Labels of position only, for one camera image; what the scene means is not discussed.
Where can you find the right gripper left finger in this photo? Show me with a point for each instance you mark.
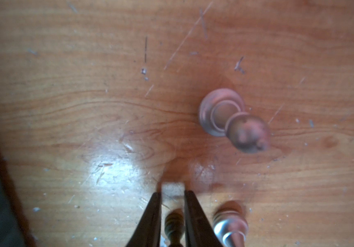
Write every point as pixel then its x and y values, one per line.
pixel 148 230

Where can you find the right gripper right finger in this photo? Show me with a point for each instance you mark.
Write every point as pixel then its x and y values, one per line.
pixel 199 232

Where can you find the dark chess piece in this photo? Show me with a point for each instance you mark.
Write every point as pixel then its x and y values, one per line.
pixel 175 227

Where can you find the silver chess piece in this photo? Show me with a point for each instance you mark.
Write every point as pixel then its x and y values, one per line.
pixel 222 113
pixel 229 224

